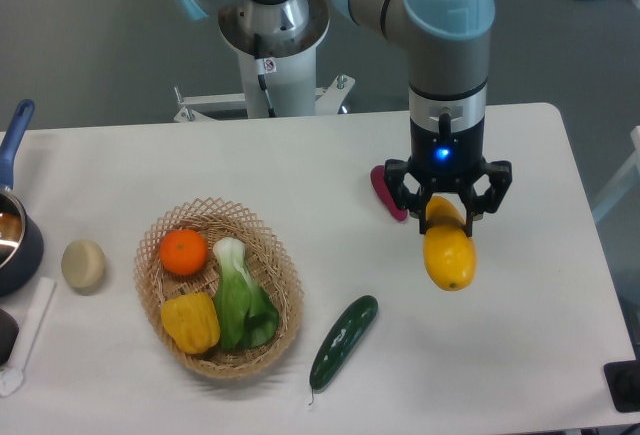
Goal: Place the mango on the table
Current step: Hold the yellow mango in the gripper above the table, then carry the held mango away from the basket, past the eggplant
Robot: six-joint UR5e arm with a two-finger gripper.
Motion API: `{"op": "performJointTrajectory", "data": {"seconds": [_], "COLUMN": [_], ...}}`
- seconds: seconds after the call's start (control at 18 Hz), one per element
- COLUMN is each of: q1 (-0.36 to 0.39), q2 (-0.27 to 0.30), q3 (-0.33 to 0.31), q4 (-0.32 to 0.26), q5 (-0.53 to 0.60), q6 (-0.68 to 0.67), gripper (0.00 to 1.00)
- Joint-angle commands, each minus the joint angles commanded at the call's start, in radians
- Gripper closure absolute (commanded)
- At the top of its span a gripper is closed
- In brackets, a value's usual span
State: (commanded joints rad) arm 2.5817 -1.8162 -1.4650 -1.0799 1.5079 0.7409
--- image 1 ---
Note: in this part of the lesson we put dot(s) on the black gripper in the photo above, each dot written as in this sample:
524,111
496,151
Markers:
445,161

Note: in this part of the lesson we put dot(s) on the yellow mango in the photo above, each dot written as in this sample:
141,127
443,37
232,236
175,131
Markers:
449,255

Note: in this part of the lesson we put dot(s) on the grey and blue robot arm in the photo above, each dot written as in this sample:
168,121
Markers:
447,44

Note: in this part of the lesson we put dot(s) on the magenta purple vegetable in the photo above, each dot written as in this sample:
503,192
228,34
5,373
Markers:
382,192

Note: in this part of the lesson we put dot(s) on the green cucumber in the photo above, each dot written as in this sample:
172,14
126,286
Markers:
340,341

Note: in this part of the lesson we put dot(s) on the green bok choy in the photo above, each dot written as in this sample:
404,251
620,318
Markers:
247,317

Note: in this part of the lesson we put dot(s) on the woven bamboo basket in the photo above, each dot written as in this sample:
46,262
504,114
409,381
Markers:
269,265

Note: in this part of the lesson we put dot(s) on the black device at table edge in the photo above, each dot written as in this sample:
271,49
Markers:
623,383

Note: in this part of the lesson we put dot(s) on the orange mandarin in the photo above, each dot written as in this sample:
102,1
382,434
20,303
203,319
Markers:
183,252

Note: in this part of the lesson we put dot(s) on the yellow bell pepper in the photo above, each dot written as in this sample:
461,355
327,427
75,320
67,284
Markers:
191,321

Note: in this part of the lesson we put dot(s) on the dark blue saucepan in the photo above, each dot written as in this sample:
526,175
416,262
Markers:
22,245

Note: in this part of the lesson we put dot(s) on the dark aubergine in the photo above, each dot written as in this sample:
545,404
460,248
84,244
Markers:
9,330

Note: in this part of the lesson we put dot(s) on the white leek stalk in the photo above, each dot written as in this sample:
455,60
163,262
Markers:
12,375

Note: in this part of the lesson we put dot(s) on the white frame at right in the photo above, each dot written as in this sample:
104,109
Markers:
621,182

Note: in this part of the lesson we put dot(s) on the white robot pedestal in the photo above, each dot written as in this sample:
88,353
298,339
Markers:
272,87

